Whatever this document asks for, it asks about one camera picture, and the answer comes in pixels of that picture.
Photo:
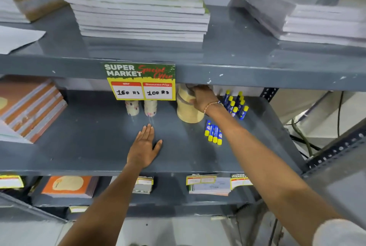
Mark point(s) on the person's right hand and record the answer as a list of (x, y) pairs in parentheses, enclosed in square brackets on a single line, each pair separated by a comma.
[(204, 97)]

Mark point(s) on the person's left hand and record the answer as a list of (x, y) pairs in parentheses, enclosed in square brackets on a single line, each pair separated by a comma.
[(143, 151)]

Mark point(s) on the person's left thumb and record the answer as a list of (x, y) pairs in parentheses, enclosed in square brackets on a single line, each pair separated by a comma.
[(157, 146)]

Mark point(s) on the person's right fingers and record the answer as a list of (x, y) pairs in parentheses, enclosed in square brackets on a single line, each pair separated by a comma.
[(198, 90)]

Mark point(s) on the small beige masking tape roll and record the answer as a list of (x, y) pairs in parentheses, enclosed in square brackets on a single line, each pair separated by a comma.
[(184, 94)]

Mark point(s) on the person's left forearm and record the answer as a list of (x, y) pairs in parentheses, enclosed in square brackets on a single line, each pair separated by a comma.
[(105, 205)]

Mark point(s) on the person's right forearm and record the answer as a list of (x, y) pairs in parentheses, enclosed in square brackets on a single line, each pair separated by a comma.
[(257, 168)]

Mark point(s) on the large beige masking tape roll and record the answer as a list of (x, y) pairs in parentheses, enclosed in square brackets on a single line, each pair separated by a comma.
[(187, 112)]

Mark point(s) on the blue yellow-capped glue stick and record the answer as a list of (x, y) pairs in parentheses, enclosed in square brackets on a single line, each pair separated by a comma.
[(215, 134), (208, 128), (220, 137), (211, 132)]

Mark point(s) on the clear tape roll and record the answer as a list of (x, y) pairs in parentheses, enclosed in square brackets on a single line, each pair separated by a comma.
[(150, 108), (132, 108)]

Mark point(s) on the group of blue glue sticks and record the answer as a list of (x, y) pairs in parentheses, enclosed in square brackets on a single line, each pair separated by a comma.
[(236, 105)]

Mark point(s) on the stack of small white pads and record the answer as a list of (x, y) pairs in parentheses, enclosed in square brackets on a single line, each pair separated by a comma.
[(143, 189)]

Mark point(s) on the grey metal shelf rack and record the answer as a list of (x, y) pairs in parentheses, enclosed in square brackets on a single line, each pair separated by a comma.
[(228, 45)]

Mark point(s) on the green yellow price sign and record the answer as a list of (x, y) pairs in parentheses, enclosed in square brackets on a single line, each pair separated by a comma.
[(140, 82)]

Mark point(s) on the green yellow price tag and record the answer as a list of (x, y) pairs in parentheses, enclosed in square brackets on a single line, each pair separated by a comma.
[(240, 180)]

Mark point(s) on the low stack of orange notebooks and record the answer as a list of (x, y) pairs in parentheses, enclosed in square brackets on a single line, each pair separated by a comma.
[(70, 185)]

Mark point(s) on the stack of grey-cover notebooks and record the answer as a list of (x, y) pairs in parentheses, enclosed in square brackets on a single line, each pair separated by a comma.
[(137, 11)]

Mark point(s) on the plastic-wrapped stack of white books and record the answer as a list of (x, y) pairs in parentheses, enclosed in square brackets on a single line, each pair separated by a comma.
[(308, 19)]

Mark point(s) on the tall stack of orange notebooks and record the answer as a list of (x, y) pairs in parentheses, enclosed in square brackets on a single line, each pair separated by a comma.
[(28, 102)]

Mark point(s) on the white paper sheet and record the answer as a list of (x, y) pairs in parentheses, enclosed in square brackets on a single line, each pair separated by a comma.
[(17, 38)]

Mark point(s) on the white sleeve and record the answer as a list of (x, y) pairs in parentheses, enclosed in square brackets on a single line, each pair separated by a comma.
[(340, 234)]

